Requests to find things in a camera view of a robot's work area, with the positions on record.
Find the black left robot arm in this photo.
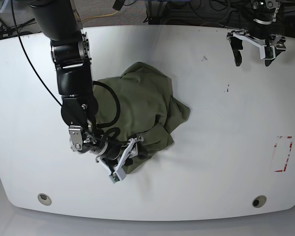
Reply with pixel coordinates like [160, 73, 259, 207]
[227, 0, 286, 67]

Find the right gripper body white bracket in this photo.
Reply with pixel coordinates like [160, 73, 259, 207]
[96, 137, 144, 183]

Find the table grommet hole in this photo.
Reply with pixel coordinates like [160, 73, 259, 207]
[37, 193, 52, 206]
[252, 195, 267, 208]

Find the olive green T-shirt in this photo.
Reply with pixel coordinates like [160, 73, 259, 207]
[99, 62, 190, 158]

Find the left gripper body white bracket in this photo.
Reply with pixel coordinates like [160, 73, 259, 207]
[227, 30, 286, 59]

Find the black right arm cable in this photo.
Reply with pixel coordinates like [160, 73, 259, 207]
[11, 0, 121, 128]

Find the right table grommet hole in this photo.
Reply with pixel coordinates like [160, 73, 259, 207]
[252, 195, 267, 208]

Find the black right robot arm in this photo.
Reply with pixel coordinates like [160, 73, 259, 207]
[28, 0, 143, 182]

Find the left table grommet hole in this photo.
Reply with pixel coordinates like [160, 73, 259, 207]
[37, 193, 52, 206]

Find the red tape rectangle marking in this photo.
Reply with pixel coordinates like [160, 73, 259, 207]
[271, 136, 293, 173]

